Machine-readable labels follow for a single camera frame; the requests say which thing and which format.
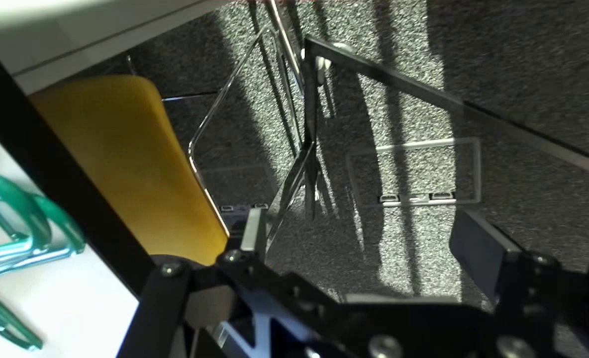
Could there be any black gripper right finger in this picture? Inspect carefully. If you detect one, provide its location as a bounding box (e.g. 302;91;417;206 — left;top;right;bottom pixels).
447;208;532;314

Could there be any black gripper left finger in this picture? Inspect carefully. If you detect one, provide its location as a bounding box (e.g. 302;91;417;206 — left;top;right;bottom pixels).
216;204;270;268

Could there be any green plastic hanger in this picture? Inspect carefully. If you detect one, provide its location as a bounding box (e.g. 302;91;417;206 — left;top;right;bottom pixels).
0;284;45;351
0;234;77;284
0;166;87;256

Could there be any clear plastic container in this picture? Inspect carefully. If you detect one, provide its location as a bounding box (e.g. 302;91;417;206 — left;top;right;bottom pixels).
343;137;483;206

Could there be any metal clothes rack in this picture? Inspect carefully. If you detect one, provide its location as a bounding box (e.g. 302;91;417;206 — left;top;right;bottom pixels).
262;35;589;250

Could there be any yellow plastic chair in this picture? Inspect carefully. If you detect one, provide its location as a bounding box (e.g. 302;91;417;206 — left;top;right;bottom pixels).
27;27;312;268

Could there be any white rectangular table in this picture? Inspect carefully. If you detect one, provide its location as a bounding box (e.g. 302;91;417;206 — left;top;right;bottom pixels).
0;31;156;358

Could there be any white panel with grey edge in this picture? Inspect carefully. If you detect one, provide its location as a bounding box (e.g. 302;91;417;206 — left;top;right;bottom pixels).
0;0;230;95

